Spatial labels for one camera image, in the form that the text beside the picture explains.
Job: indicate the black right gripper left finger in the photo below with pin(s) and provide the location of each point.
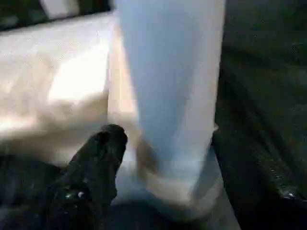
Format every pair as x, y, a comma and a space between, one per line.
91, 182

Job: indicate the white plastic table leg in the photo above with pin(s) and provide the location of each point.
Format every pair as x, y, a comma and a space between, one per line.
175, 72

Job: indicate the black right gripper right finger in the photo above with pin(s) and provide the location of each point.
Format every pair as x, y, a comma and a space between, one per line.
263, 182

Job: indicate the black work mat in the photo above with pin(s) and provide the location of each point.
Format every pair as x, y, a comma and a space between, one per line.
263, 72

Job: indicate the white plastic table top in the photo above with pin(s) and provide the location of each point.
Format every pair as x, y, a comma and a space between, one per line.
60, 72

